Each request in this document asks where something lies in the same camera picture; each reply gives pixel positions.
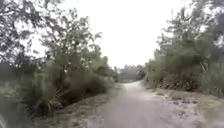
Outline pale dirt path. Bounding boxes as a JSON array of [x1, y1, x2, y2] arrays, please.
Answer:
[[98, 80, 188, 128]]

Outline distant trees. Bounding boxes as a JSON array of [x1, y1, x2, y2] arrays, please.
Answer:
[[114, 64, 147, 84]]

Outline row of trees and bushes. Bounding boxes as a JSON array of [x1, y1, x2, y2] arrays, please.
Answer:
[[0, 0, 118, 128], [143, 0, 224, 99]]

